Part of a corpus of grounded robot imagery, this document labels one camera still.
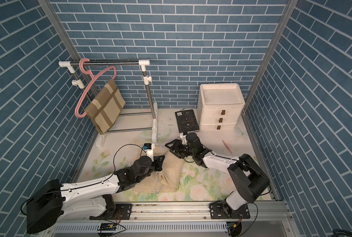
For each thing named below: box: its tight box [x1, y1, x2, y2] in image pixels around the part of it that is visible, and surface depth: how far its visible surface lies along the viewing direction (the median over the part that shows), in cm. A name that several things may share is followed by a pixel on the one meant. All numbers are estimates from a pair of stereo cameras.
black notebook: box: [175, 109, 200, 134], surface depth 114 cm
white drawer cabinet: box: [197, 82, 246, 132], surface depth 100 cm
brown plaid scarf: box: [84, 78, 126, 136], surface depth 91 cm
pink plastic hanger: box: [74, 57, 117, 119], surface depth 75 cm
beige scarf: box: [132, 145, 185, 195], surface depth 82 cm
